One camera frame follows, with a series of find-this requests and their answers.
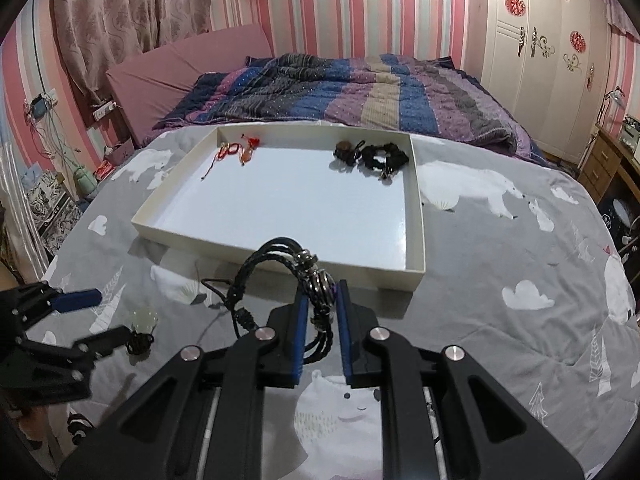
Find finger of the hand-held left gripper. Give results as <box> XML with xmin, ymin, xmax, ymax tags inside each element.
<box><xmin>0</xmin><ymin>282</ymin><xmax>103</xmax><ymax>341</ymax></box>
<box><xmin>22</xmin><ymin>325</ymin><xmax>133</xmax><ymax>376</ymax></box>

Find short pink window curtain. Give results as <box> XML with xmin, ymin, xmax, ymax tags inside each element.
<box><xmin>605</xmin><ymin>0</ymin><xmax>640</xmax><ymax>41</ymax></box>

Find pink patterned curtain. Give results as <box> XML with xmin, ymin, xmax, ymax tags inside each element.
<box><xmin>52</xmin><ymin>0</ymin><xmax>213</xmax><ymax>103</ymax></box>

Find white cardboard box tray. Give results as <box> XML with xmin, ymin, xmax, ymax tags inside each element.
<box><xmin>131</xmin><ymin>124</ymin><xmax>426</xmax><ymax>292</ymax></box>

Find white box on desk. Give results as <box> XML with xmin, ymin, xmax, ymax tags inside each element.
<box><xmin>621</xmin><ymin>116</ymin><xmax>640</xmax><ymax>151</ymax></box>

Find orange gourd pendant red cord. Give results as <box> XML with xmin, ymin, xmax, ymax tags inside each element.
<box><xmin>239</xmin><ymin>132</ymin><xmax>263</xmax><ymax>166</ymax></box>

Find white wardrobe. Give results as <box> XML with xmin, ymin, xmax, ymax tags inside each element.
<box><xmin>480</xmin><ymin>0</ymin><xmax>613</xmax><ymax>166</ymax></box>

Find black scrunchie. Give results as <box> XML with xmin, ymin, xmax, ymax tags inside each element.
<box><xmin>360</xmin><ymin>142</ymin><xmax>410</xmax><ymax>181</ymax></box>

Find wall socket with charger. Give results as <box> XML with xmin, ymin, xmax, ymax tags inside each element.
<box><xmin>27</xmin><ymin>90</ymin><xmax>58</xmax><ymax>123</ymax></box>

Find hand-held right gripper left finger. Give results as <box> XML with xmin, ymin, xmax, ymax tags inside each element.
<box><xmin>57</xmin><ymin>290</ymin><xmax>308</xmax><ymax>480</ymax></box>

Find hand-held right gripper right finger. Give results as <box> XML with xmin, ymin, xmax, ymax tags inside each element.
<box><xmin>336</xmin><ymin>280</ymin><xmax>586</xmax><ymax>480</ymax></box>

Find wooden desk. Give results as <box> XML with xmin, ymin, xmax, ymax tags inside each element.
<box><xmin>577</xmin><ymin>122</ymin><xmax>640</xmax><ymax>211</ymax></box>

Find black white patterned bag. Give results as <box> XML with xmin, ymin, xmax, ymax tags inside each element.
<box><xmin>25</xmin><ymin>172</ymin><xmax>83</xmax><ymax>256</ymax></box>

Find brown bead pendant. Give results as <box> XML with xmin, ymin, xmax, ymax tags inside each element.
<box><xmin>332</xmin><ymin>140</ymin><xmax>366</xmax><ymax>166</ymax></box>

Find striped purple blue quilt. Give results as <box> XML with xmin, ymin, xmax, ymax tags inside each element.
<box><xmin>142</xmin><ymin>52</ymin><xmax>538</xmax><ymax>156</ymax></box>

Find pink folded mattress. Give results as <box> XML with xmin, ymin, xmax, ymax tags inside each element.
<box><xmin>105</xmin><ymin>22</ymin><xmax>275</xmax><ymax>148</ymax></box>

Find green bottle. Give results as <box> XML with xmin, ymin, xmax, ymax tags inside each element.
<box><xmin>72</xmin><ymin>165</ymin><xmax>98</xmax><ymax>196</ymax></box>

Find black hair claw clip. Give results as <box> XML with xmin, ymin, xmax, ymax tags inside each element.
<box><xmin>66</xmin><ymin>411</ymin><xmax>95</xmax><ymax>445</ymax></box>

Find jade pendant black cord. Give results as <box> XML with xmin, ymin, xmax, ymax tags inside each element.
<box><xmin>122</xmin><ymin>308</ymin><xmax>160</xmax><ymax>356</ymax></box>

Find red string bracelet gold bells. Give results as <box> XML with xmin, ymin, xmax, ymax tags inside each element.
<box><xmin>201</xmin><ymin>142</ymin><xmax>241</xmax><ymax>181</ymax></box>

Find grey animal print blanket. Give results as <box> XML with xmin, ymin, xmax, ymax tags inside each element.
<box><xmin>45</xmin><ymin>120</ymin><xmax>640</xmax><ymax>480</ymax></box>

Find pink small box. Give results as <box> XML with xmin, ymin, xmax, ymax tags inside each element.
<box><xmin>102</xmin><ymin>140</ymin><xmax>136</xmax><ymax>166</ymax></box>

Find desk lamp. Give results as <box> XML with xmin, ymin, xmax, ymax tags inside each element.
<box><xmin>595</xmin><ymin>85</ymin><xmax>626</xmax><ymax>131</ymax></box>

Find round white stool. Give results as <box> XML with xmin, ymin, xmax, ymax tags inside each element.
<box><xmin>597</xmin><ymin>195</ymin><xmax>640</xmax><ymax>261</ymax></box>

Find black braided leather bracelet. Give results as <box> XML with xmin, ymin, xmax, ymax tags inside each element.
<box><xmin>200</xmin><ymin>237</ymin><xmax>337</xmax><ymax>366</ymax></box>

